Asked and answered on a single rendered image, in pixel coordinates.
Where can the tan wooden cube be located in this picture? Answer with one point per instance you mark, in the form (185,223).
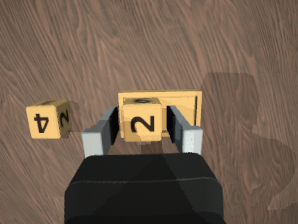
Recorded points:
(49,119)
(142,119)

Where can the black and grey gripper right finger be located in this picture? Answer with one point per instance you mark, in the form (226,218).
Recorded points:
(187,138)

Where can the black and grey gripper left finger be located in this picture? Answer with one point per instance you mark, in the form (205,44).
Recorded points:
(97,140)

